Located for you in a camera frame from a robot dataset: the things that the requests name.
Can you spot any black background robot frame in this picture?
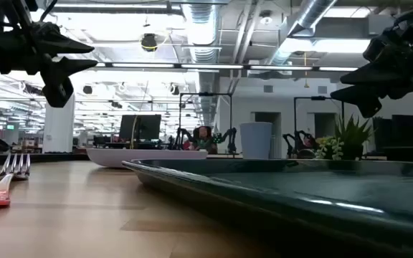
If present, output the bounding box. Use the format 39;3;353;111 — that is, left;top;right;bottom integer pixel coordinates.
283;95;346;158
172;92;237;154

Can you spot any black ceiling dome camera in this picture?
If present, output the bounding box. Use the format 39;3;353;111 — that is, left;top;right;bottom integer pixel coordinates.
141;33;158;53

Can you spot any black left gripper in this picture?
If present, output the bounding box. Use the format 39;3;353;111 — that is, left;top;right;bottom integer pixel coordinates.
0;0;99;108

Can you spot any dark monitor pair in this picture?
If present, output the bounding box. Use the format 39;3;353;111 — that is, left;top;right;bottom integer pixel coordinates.
373;114;413;161

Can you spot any white square pillar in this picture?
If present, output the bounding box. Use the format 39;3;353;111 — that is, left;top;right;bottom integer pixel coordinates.
43;93;75;154

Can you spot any long ceiling light strip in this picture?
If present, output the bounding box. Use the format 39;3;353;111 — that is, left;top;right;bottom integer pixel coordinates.
95;62;360;72

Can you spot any dark green plastic tray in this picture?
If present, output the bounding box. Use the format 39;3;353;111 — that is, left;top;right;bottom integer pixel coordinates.
121;158;413;258

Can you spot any silver ribbed ceiling duct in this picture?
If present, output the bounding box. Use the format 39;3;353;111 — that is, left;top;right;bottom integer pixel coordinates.
181;0;222;126

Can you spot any lavender round plate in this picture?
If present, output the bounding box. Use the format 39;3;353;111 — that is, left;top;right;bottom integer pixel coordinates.
85;148;209;168

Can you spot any person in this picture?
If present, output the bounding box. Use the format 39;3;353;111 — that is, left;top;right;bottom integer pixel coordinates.
191;125;219;155

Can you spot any small potted succulent plant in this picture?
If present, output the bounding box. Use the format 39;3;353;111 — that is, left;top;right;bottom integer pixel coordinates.
315;114;374;161

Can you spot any black computer monitor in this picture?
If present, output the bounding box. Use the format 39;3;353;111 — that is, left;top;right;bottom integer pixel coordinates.
119;114;162;141

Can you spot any black aluminium table frame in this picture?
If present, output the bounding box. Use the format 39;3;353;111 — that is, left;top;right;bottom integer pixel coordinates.
0;153;89;162

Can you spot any light blue plastic cup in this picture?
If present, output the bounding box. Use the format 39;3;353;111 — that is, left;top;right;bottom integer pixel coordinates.
239;122;273;160

